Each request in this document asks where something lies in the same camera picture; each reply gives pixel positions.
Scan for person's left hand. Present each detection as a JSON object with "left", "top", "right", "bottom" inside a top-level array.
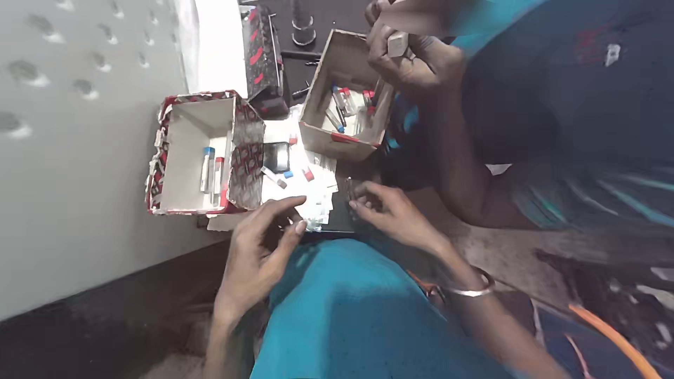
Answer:
[{"left": 214, "top": 195, "right": 307, "bottom": 326}]

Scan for person's right hand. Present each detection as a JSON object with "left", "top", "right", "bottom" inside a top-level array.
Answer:
[{"left": 349, "top": 181, "right": 451, "bottom": 260}]

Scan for person's right forearm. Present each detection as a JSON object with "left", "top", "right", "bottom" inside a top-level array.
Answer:
[{"left": 436, "top": 241, "right": 572, "bottom": 379}]

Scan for person's left forearm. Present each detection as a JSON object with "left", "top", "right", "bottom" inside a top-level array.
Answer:
[{"left": 203, "top": 311, "right": 241, "bottom": 379}]

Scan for clear tube with grey cap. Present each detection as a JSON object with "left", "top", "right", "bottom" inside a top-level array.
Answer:
[{"left": 260, "top": 166, "right": 288, "bottom": 190}]

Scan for pile of clear packets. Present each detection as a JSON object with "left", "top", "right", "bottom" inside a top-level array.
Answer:
[{"left": 297, "top": 153, "right": 339, "bottom": 232}]

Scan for black rectangular case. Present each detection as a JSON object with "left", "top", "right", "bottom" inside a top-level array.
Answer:
[{"left": 263, "top": 142, "right": 291, "bottom": 173}]

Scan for red patterned open box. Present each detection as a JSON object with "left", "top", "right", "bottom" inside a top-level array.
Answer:
[{"left": 146, "top": 90, "right": 266, "bottom": 215}]

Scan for brown cardboard open box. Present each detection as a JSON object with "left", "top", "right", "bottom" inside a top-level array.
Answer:
[{"left": 298, "top": 29, "right": 397, "bottom": 162}]

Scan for clear tube with blue cap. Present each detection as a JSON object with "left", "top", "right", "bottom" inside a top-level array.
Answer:
[{"left": 200, "top": 147, "right": 216, "bottom": 194}]

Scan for person's legs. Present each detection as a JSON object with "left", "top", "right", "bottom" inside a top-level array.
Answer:
[{"left": 250, "top": 238, "right": 519, "bottom": 379}]

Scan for pile of capped tubes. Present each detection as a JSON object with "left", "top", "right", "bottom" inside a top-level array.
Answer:
[{"left": 324, "top": 83, "right": 377, "bottom": 135}]

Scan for beige block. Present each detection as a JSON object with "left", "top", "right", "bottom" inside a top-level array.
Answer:
[{"left": 387, "top": 32, "right": 409, "bottom": 58}]

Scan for black box with red marks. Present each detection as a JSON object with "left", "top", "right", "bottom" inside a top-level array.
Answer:
[{"left": 241, "top": 5, "right": 290, "bottom": 118}]

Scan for clear drinking glass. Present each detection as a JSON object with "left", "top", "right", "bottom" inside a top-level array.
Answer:
[{"left": 291, "top": 0, "right": 317, "bottom": 47}]

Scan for thin orange cable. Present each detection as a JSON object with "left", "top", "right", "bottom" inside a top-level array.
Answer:
[{"left": 566, "top": 334, "right": 593, "bottom": 379}]

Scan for thick orange cable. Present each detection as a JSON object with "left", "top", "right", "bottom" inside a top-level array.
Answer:
[{"left": 569, "top": 304, "right": 662, "bottom": 379}]

